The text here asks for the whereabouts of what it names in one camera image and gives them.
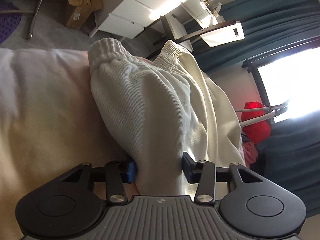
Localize cream white zip jacket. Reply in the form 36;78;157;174
88;38;245;196

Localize white chair with dark frame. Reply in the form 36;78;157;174
153;15;245;51

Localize brown cardboard box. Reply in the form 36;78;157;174
65;0;102;29

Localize teal curtain left of window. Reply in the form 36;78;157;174
194;0;319;73

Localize bright window with dark frame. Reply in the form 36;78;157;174
242;36;319;122

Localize purple floor mat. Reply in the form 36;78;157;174
0;1;22;43

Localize teal curtain right of window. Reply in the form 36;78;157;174
251;119;319;217

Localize white drawer dresser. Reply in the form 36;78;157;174
89;0;218;39

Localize pastel tie-dye bed sheet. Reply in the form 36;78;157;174
1;48;128;239

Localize pink cloth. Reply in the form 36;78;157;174
241;141;258;167

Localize teal curtain of window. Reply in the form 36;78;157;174
194;0;319;73
251;119;319;217

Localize red bag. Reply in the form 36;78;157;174
241;101;272;145

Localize grey metal pole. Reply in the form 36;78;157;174
26;0;43;40

